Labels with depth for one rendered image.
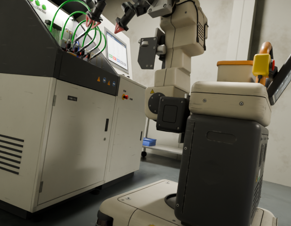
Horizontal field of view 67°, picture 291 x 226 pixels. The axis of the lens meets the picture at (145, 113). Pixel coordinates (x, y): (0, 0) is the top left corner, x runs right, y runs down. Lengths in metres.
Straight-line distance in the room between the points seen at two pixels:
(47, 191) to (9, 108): 0.53
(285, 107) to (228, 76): 2.78
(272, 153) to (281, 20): 1.96
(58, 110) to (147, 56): 0.58
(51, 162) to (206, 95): 0.93
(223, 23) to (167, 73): 3.22
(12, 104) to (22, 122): 0.13
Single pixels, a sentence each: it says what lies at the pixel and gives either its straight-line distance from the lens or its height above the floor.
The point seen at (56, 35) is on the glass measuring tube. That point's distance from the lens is 2.07.
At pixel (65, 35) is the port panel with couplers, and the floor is 1.26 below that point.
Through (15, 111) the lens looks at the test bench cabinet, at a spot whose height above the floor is 0.58.
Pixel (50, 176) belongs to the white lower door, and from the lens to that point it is 1.40.
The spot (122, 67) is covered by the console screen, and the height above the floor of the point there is 1.15.
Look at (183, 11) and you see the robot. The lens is 1.11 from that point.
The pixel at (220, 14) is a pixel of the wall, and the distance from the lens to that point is 4.30.
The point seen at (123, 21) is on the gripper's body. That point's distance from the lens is 1.67.
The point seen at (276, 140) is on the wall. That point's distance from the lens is 3.70.
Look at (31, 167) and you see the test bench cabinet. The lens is 1.36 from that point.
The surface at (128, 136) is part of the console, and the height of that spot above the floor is 0.45.
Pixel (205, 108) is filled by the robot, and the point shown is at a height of 0.71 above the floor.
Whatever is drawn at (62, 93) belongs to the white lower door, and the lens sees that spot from 1.34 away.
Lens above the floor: 0.65
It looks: 1 degrees up
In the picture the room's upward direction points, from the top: 8 degrees clockwise
